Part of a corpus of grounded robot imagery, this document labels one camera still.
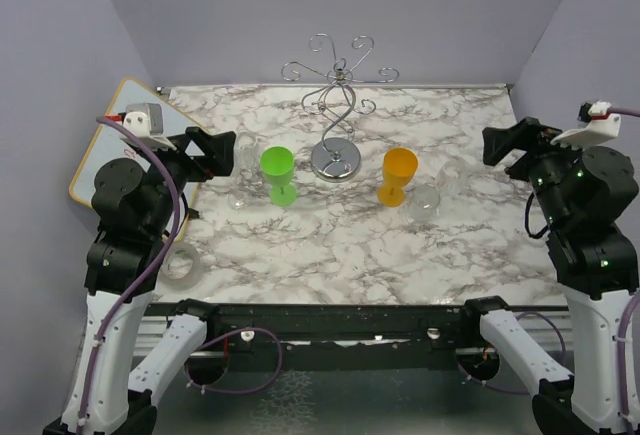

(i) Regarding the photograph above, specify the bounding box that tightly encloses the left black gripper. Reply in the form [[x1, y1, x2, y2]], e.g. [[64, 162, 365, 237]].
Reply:
[[137, 123, 237, 233]]

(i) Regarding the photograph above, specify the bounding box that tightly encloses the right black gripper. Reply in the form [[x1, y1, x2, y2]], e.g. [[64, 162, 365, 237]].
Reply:
[[483, 112, 597, 226]]

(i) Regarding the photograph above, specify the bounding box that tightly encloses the clear wine glass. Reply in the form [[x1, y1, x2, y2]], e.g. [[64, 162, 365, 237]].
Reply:
[[435, 159, 469, 197], [228, 132, 259, 210], [407, 184, 441, 224]]

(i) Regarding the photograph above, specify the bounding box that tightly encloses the green plastic wine glass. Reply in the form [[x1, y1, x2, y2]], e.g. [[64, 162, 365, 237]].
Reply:
[[260, 146, 297, 207]]

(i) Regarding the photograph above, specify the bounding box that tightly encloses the orange plastic wine glass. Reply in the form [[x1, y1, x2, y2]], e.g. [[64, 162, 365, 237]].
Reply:
[[377, 147, 418, 207]]

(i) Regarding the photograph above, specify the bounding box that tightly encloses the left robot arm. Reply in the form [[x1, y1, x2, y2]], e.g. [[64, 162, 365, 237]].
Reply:
[[43, 124, 236, 434]]

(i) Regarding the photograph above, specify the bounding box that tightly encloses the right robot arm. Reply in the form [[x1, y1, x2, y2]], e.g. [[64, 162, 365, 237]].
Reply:
[[459, 118, 639, 434]]

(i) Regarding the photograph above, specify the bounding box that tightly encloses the chrome wine glass rack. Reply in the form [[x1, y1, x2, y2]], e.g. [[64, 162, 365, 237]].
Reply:
[[281, 33, 399, 183]]

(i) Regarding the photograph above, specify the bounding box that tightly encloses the clear tape roll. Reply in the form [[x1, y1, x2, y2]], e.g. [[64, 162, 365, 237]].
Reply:
[[159, 242, 204, 291]]

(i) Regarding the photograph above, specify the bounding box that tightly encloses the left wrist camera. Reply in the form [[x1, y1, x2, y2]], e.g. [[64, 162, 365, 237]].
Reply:
[[112, 103, 176, 150]]

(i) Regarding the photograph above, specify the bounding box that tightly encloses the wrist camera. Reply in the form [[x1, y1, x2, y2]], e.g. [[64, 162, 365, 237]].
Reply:
[[551, 101, 621, 149], [112, 103, 176, 150]]

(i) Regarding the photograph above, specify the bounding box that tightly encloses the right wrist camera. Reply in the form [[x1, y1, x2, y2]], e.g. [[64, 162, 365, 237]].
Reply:
[[551, 101, 621, 149]]

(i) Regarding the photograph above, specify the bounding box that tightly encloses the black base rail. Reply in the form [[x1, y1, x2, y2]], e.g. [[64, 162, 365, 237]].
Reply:
[[144, 302, 569, 371]]

